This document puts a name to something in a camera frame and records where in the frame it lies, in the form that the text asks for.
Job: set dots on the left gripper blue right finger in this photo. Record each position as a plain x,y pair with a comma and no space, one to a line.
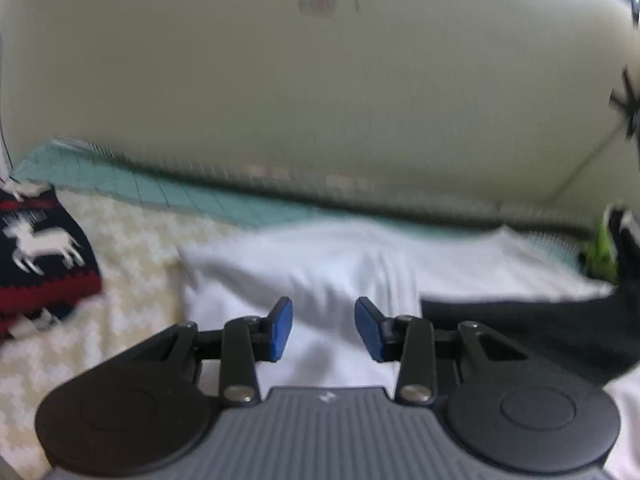
371,325

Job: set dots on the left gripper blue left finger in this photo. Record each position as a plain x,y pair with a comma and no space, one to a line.
280,322

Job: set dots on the white t-shirt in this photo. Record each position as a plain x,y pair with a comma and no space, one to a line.
324,267

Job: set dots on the beige zigzag patterned bedsheet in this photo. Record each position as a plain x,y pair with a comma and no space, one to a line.
137,250

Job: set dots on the teal quilted mattress pad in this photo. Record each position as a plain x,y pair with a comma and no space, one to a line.
253,197

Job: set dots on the black folded garment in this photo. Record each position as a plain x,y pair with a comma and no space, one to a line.
597,339

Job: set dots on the dark reindeer knit sweater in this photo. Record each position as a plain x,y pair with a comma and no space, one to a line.
47,263

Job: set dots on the green and black object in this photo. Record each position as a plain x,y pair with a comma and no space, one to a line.
612,254

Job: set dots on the black tape cross on wall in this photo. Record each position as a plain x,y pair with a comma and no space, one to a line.
627,102

